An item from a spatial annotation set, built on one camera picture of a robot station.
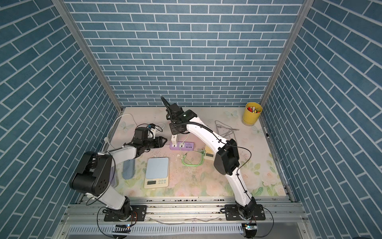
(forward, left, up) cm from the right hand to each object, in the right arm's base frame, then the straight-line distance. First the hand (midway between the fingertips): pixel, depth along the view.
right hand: (177, 128), depth 88 cm
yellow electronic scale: (-7, -21, -14) cm, 26 cm away
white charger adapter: (-3, +3, -9) cm, 10 cm away
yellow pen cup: (+20, -48, -3) cm, 52 cm away
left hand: (-3, +7, -9) cm, 12 cm away
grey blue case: (-22, +27, -14) cm, 37 cm away
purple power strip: (-4, -2, -13) cm, 14 cm away
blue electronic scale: (-22, +9, -14) cm, 28 cm away
